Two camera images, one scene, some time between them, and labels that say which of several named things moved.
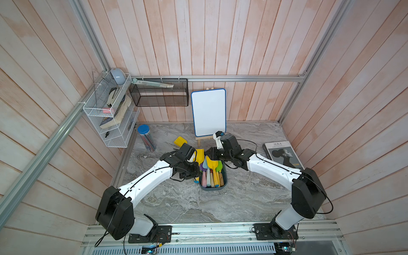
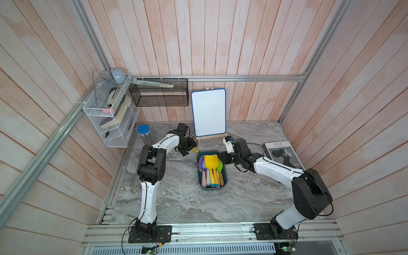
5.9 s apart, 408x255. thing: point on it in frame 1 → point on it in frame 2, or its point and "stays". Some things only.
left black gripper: [195, 173] → [192, 144]
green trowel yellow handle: [219, 167] stays
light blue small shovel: [208, 178] stays
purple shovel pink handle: [204, 179] stays
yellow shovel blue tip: [213, 164] stays
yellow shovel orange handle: [199, 156] → [210, 162]
